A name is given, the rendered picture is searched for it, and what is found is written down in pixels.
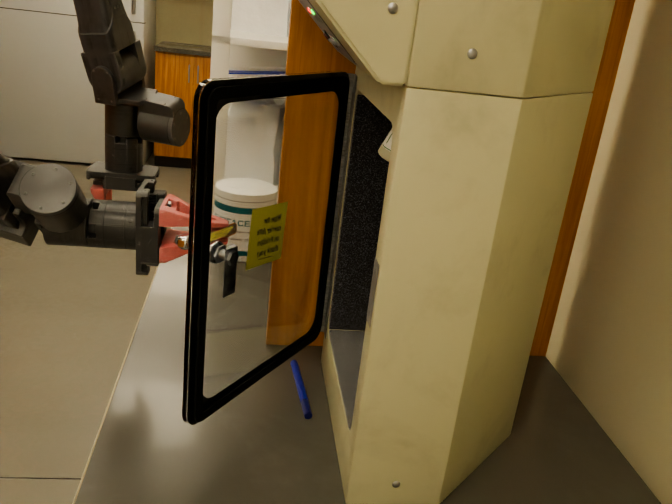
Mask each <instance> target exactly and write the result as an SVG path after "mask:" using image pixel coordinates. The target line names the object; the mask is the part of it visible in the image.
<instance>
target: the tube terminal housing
mask: <svg viewBox="0 0 672 504"><path fill-rule="evenodd" d="M614 5H615V0H419V1H418V8H417V14H416V21H415V28H414V35H413V42H412V49H411V56H410V62H409V69H408V76H407V83H406V84H403V87H400V86H390V85H382V84H381V83H379V82H377V81H375V80H374V79H373V78H371V77H370V76H369V75H367V74H366V73H365V72H364V71H362V70H361V69H360V68H358V67H357V66H356V70H355V74H356V75H357V83H356V91H355V100H354V108H353V116H352V125H351V133H350V141H349V150H348V158H347V166H346V175H345V183H344V191H343V200H342V208H341V216H340V225H339V233H338V241H337V250H336V258H335V266H334V275H333V283H332V291H331V300H330V308H329V316H328V325H327V333H326V339H325V335H324V339H323V348H322V356H321V364H322V370H323V376H324V381H325V387H326V393H327V399H328V404H329V410H330V416H331V422H332V427H333V433H334V439H335V445H336V450H337V456H338V462H339V468H340V473H341V479H342V485H343V491H344V496H345V502H346V504H440V503H441V502H442V501H443V500H444V499H445V498H446V497H447V496H448V495H449V494H450V493H451V492H452V491H453V490H454V489H455V488H456V487H457V486H458V485H459V484H461V483H462V482H463V481H464V480H465V479H466V478H467V477H468V476H469V475H470V474H471V473H472V472H473V471H474V470H475V469H476V468H477V467H478V466H479V465H480V464H481V463H482V462H483V461H484V460H485V459H486V458H487V457H488V456H489V455H490V454H491V453H492V452H493V451H494V450H495V449H496V448H497V447H498V446H499V445H500V444H501V443H502V442H503V441H504V440H505V439H506V438H507V437H509V436H510V434H511V430H512V426H513V422H514V418H515V413H516V409H517V405H518V401H519V397H520V393H521V389H522V385H523V380H524V376H525V372H526V368H527V364H528V360H529V356H530V352H531V347H532V343H533V339H534V335H535V331H536V327H537V323H538V319H539V315H540V310H541V306H542V302H543V298H544V294H545V290H546V286H547V282H548V277H549V273H550V269H551V265H552V261H553V257H554V253H555V249H556V244H557V240H558V236H559V232H560V228H561V224H562V220H563V216H564V212H565V207H566V203H567V199H568V195H569V191H570V187H571V183H572V179H573V174H574V170H575V166H576V162H577V158H578V154H579V150H580V146H581V141H582V137H583V133H584V129H585V125H586V121H587V117H588V113H589V109H590V104H591V100H592V96H593V93H592V92H593V91H594V87H595V83H596V79H597V75H598V71H599V66H600V62H601V58H602V54H603V50H604V46H605V42H606V38H607V33H608V29H609V25H610V21H611V17H612V13H613V9H614ZM358 94H359V95H364V96H365V97H366V98H367V99H368V100H369V101H370V102H371V103H372V104H373V105H374V106H375V107H376V108H378V109H379V110H380V111H381V112H382V113H383V114H384V115H385V116H386V117H387V118H388V119H389V120H390V121H391V123H392V145H391V152H390V159H389V166H388V173H387V180H386V187H385V194H384V201H383V208H382V215H381V222H380V229H379V236H378V243H377V250H376V259H377V261H378V264H379V272H378V279H377V286H376V292H375V299H374V306H373V313H372V320H371V327H370V328H369V325H368V322H367V321H366V328H365V335H364V342H363V349H362V356H361V363H360V370H359V377H358V384H357V391H356V398H355V405H354V412H353V419H352V425H351V430H349V428H348V424H347V419H346V414H345V409H344V405H343V400H342V395H341V390H340V385H339V381H338V376H337V371H336V366H335V362H334V357H333V352H332V347H331V343H330V338H329V330H338V329H329V318H330V310H331V301H332V293H333V285H334V277H335V268H336V260H337V252H338V243H339V235H340V227H341V219H342V210H343V202H344V194H345V186H346V177H347V169H348V161H349V152H350V144H351V136H352V128H353V119H354V111H355V103H356V98H357V95H358Z"/></svg>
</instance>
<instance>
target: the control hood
mask: <svg viewBox="0 0 672 504"><path fill-rule="evenodd" d="M308 1H309V2H310V3H311V5H312V6H313V7H314V9H315V10H316V11H317V13H318V14H319V15H320V17H321V18H322V19H323V20H324V22H325V23H326V24H327V26H328V27H329V28H330V30H331V31H332V32H333V34H334V35H335V36H336V38H337V39H338V40H339V42H340V43H341V44H342V45H343V47H344V48H345V49H346V51H347V52H348V53H349V55H350V56H351V57H352V59H353V60H354V61H355V63H356V64H355V63H353V62H352V61H351V60H349V59H348V58H347V57H345V56H344V55H343V54H341V53H340V52H339V51H337V52H339V53H340V54H341V55H343V56H344V57H345V58H347V59H348V60H349V61H350V62H352V63H353V64H354V65H356V66H357V67H358V68H360V69H361V70H362V71H364V72H365V73H366V74H367V75H369V76H370V77H371V78H373V79H374V80H375V81H377V82H379V83H381V84H382V85H390V86H400V87H403V84H406V83H407V76H408V69H409V62H410V56H411V49H412V42H413V35H414V28H415V21H416V14H417V8H418V1H419V0H308Z"/></svg>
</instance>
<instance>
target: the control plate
mask: <svg viewBox="0 0 672 504"><path fill-rule="evenodd" d="M299 2H300V3H301V4H302V6H303V7H304V8H305V10H306V11H307V12H308V14H309V15H310V16H311V17H312V19H313V20H314V21H315V23H316V24H317V25H318V27H319V28H320V29H321V31H322V32H324V31H323V30H325V31H326V32H327V33H328V35H330V36H331V37H333V38H335V39H336V41H337V42H338V43H339V45H340V46H339V45H338V44H337V47H336V46H334V45H333V44H332V43H331V44H332V45H333V46H334V47H335V49H336V50H337V51H339V52H340V53H341V54H343V55H344V56H345V57H347V58H348V59H349V60H351V61H352V62H353V63H355V61H354V60H353V59H352V57H351V56H350V55H349V53H348V52H347V51H346V49H345V48H344V47H343V45H342V44H341V43H340V42H339V40H338V39H337V38H336V36H335V35H334V34H333V32H332V31H331V30H330V28H329V27H328V26H327V24H326V23H325V22H324V20H323V19H322V18H321V17H320V15H319V14H318V13H317V11H316V10H315V9H314V7H313V6H312V5H311V3H310V2H309V1H308V0H299ZM307 6H308V8H309V9H310V8H311V9H312V10H313V11H314V13H315V14H316V15H314V14H312V13H310V12H309V11H308V8H307ZM355 64H356V63H355Z"/></svg>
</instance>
